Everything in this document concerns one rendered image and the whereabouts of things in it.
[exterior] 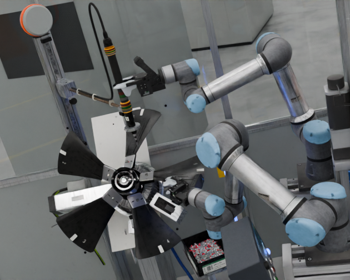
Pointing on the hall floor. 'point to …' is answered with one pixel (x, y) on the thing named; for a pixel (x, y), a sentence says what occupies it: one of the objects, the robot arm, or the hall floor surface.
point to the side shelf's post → (170, 265)
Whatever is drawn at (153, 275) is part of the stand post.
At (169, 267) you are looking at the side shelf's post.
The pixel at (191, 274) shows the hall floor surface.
